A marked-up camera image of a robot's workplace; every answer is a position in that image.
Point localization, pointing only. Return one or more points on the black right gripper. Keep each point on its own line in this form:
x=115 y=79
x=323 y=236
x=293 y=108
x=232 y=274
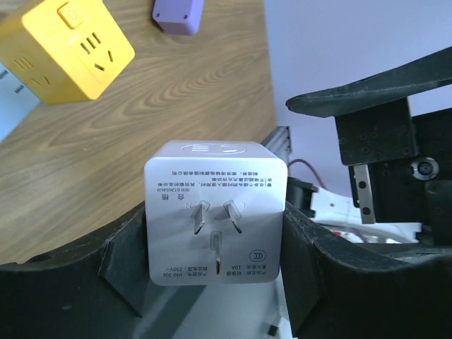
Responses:
x=399 y=165

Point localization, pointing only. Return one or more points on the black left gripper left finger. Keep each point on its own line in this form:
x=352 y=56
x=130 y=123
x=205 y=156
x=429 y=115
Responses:
x=97 y=286

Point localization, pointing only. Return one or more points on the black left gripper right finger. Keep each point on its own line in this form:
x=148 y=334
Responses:
x=337 y=289

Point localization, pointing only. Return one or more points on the white cube socket adapter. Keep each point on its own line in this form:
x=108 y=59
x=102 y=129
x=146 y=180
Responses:
x=214 y=213

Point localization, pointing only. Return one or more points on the light blue power strip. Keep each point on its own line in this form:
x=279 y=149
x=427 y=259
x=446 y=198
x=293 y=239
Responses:
x=17 y=101

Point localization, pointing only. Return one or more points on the yellow cube socket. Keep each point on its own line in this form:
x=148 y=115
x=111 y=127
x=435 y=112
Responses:
x=64 y=51

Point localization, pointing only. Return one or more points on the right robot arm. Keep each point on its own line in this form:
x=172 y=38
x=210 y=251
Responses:
x=333 y=210

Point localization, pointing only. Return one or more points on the purple power strip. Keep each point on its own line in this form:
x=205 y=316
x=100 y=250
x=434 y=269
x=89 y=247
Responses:
x=178 y=17

